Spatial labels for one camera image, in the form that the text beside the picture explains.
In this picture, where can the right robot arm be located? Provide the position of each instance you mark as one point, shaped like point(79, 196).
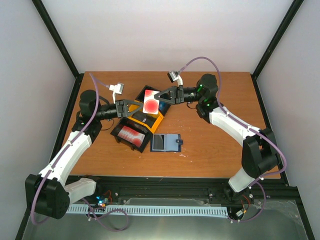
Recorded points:
point(259, 153)

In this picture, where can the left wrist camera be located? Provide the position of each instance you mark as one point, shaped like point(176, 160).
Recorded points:
point(116, 90)

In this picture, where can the black bin with red cards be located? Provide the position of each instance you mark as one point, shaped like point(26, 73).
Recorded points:
point(126, 122)

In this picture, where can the left black frame post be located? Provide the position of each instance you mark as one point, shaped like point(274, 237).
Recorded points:
point(49, 24)

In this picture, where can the black frame post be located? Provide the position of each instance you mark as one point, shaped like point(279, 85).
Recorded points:
point(49, 24)
point(282, 28)

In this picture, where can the black credit card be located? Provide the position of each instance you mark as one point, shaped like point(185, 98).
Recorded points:
point(158, 142)

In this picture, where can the light blue cable duct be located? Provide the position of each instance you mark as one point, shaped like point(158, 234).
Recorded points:
point(164, 211)

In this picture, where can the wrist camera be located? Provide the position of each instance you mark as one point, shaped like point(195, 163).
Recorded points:
point(116, 90)
point(174, 77)

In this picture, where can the black card stack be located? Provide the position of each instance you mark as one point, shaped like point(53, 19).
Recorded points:
point(143, 118)

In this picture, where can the blue leather card holder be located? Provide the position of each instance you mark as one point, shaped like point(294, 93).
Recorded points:
point(172, 143)

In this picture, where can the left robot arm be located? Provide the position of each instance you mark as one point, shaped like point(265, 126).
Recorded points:
point(47, 193)

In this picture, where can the black bin with blue cards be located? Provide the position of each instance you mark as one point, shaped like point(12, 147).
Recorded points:
point(163, 107)

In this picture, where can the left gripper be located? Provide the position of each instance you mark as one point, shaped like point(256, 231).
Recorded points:
point(123, 112)

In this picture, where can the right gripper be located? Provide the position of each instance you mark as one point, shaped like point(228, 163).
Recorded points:
point(176, 96)

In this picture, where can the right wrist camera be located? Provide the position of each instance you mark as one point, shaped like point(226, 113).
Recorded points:
point(174, 77)

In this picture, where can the yellow middle bin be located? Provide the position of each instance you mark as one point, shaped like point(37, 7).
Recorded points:
point(157, 121)

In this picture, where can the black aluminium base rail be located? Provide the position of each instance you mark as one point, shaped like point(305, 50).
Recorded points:
point(209, 190)

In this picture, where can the left controller board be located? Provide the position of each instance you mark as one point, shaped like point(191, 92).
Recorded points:
point(104, 199)

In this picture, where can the right black frame post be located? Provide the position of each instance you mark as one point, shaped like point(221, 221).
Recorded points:
point(282, 28)

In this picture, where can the red white card stack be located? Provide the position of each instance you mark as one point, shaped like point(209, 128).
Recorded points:
point(132, 136)

